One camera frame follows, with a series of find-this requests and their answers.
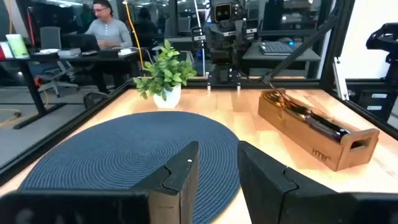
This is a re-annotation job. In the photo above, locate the yellow floor cable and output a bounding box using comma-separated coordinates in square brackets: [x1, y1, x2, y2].
[0, 107, 38, 128]

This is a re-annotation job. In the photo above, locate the dark blue blackcurrant tea bag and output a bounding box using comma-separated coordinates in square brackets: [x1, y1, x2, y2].
[307, 113, 351, 143]

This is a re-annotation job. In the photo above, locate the round dark woven placemat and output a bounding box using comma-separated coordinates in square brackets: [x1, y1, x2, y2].
[18, 111, 242, 224]

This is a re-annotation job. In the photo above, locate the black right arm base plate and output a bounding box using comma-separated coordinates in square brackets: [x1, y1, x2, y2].
[206, 68, 251, 91]

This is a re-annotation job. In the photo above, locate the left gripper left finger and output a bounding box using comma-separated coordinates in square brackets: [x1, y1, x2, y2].
[132, 141, 200, 224]

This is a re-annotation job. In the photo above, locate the black laptop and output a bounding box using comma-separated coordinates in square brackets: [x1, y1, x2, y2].
[60, 33, 101, 54]

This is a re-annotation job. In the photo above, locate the green white box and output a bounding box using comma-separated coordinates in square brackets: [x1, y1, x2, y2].
[5, 33, 30, 60]

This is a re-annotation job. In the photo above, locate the white grey cable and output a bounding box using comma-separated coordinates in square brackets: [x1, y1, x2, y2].
[193, 0, 206, 77]

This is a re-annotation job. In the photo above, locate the black aluminium table frame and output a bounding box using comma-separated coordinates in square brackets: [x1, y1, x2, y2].
[0, 0, 398, 187]

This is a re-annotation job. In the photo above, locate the yellow hanging cable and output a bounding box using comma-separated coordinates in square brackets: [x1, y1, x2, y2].
[123, 1, 146, 77]

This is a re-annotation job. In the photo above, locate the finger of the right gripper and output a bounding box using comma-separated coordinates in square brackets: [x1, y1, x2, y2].
[190, 26, 206, 50]
[245, 18, 260, 42]

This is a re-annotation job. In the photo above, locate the wooden three-compartment tea box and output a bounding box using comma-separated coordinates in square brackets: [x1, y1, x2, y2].
[257, 88, 381, 172]

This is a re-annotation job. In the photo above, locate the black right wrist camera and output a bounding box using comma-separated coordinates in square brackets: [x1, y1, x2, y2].
[210, 0, 236, 24]

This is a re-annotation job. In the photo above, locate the small green potted plant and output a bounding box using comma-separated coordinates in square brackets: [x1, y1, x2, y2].
[132, 39, 198, 110]

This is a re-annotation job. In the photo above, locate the black drawer cabinet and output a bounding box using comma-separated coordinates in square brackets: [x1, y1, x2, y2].
[348, 88, 398, 123]

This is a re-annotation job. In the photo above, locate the black office desk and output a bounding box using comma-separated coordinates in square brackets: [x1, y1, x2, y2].
[0, 49, 141, 130]

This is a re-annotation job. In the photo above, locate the silver aluminium extrusion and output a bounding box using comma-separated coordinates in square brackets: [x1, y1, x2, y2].
[331, 57, 349, 101]

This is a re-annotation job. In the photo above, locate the black articulated stand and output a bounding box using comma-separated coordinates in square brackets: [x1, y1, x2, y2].
[366, 22, 398, 85]

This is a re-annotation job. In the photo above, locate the dark grey desk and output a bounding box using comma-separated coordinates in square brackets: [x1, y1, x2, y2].
[241, 40, 322, 78]

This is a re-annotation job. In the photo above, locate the person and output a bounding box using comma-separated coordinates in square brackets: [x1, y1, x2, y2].
[84, 0, 134, 94]
[133, 6, 159, 47]

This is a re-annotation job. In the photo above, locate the grey office chair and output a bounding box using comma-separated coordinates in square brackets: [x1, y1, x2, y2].
[37, 26, 81, 98]

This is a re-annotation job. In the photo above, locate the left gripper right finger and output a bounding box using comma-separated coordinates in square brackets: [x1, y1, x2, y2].
[238, 141, 338, 224]

